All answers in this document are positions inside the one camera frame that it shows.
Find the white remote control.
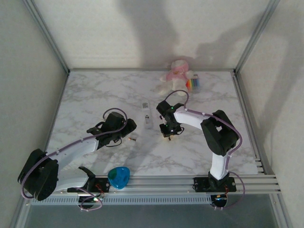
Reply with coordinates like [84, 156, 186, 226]
[142, 102, 153, 130]

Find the blue green triangular plastic toy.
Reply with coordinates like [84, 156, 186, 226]
[107, 166, 131, 190]

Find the rainbow marker pack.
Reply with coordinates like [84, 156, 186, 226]
[186, 77, 201, 92]

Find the white plush toy pink shirt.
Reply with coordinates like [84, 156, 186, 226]
[158, 59, 198, 97]

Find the round dark controller housing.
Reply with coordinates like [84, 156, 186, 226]
[77, 195, 102, 207]
[210, 193, 228, 209]

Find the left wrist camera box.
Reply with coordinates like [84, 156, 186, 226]
[104, 112, 124, 129]

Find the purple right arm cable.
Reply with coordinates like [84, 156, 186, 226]
[163, 89, 246, 211]

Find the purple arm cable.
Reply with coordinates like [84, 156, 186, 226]
[163, 89, 246, 211]
[20, 108, 128, 212]

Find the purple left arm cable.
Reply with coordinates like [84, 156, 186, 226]
[20, 108, 128, 212]

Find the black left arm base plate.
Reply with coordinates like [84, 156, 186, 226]
[67, 177, 111, 193]

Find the aluminium mounting rail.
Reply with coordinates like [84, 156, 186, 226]
[22, 174, 281, 196]

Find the aluminium table edge rail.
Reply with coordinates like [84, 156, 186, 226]
[67, 68, 236, 72]

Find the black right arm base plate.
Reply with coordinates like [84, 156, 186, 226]
[193, 177, 238, 193]

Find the grey slotted cable duct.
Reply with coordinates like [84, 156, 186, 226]
[26, 194, 212, 206]

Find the aluminium side rail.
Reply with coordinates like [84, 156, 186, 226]
[231, 71, 266, 175]

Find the aluminium frame post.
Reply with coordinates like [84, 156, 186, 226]
[22, 0, 71, 74]
[234, 0, 281, 73]

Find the aluminium frame leg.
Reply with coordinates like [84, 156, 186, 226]
[270, 193, 293, 228]
[9, 193, 31, 228]

